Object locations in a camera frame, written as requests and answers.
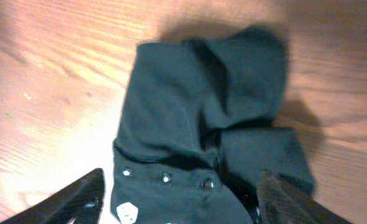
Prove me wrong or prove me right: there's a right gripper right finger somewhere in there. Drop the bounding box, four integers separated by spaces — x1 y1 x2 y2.
256 170 351 224

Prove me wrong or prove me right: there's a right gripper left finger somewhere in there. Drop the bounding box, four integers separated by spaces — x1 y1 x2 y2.
0 168 105 224

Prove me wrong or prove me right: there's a black t-shirt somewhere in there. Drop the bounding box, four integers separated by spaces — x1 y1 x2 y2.
111 27 315 223

